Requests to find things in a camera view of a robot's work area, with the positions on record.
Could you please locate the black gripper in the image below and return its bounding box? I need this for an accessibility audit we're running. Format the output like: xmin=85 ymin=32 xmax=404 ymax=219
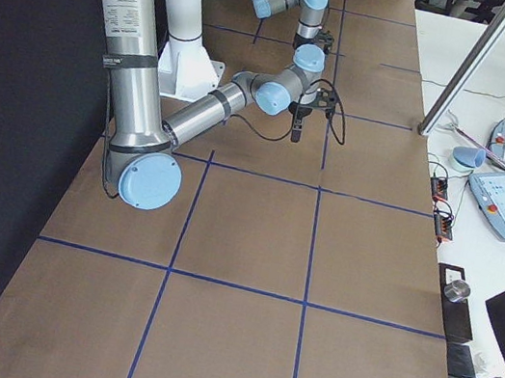
xmin=289 ymin=88 xmax=338 ymax=143
xmin=315 ymin=30 xmax=334 ymax=55

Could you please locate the thin rod with stand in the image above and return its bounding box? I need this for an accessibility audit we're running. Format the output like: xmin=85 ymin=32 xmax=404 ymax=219
xmin=431 ymin=110 xmax=505 ymax=200

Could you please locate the blue tape roll cup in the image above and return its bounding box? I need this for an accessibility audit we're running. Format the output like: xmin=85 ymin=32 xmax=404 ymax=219
xmin=449 ymin=146 xmax=487 ymax=173

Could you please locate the black box with metal knob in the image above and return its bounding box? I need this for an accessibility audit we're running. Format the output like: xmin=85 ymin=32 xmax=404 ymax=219
xmin=439 ymin=262 xmax=473 ymax=344

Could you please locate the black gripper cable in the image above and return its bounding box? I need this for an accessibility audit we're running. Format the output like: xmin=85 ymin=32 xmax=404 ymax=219
xmin=223 ymin=63 xmax=356 ymax=155

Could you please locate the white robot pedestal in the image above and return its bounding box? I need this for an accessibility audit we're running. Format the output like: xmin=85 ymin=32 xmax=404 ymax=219
xmin=158 ymin=0 xmax=224 ymax=102

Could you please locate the aluminium frame post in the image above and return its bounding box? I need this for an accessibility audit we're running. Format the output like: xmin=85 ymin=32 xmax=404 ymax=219
xmin=417 ymin=3 xmax=505 ymax=136

